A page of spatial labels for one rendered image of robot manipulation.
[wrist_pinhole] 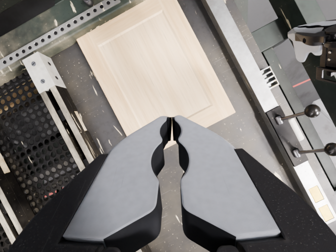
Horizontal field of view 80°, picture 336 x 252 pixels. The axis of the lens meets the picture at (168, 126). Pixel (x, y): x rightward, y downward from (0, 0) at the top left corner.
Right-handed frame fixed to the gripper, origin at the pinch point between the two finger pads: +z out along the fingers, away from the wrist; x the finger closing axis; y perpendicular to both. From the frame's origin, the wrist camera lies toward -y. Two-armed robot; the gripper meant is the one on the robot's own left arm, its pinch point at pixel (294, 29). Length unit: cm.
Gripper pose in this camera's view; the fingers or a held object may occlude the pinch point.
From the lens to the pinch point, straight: 50.8
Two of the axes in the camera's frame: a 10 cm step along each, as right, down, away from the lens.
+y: 3.0, 8.2, 4.8
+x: 9.2, -3.8, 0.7
